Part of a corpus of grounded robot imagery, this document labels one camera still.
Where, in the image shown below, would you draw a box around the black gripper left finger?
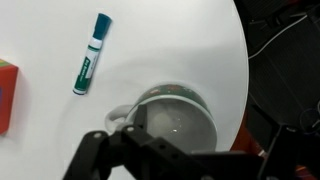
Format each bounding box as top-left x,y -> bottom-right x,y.
63,104 -> 194,180

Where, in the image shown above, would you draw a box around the green whiteboard marker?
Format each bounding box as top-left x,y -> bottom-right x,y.
72,12 -> 113,96

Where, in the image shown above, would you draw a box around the white cable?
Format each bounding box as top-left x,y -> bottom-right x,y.
248,13 -> 309,61

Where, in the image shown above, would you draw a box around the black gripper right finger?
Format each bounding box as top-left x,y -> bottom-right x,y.
251,104 -> 320,180

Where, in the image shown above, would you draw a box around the multicoloured striped box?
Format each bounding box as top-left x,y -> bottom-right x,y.
0,58 -> 20,136

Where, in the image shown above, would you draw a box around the white mug with green band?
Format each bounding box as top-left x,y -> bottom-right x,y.
104,83 -> 219,155

